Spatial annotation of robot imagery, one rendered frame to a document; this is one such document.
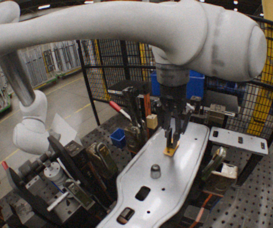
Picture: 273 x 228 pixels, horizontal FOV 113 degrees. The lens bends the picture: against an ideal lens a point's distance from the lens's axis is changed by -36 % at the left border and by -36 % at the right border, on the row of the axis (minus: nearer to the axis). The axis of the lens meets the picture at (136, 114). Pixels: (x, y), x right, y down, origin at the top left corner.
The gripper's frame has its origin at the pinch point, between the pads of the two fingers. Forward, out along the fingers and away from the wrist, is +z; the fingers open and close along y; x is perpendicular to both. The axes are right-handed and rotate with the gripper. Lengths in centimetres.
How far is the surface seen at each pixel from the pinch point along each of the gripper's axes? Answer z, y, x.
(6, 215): -5, -20, -57
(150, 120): -0.5, -11.9, 6.3
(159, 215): 5.1, 7.9, -24.4
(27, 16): -233, -577, 134
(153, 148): 5.2, -6.2, -2.6
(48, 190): 35, -57, -44
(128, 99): -13.0, -15.3, -1.7
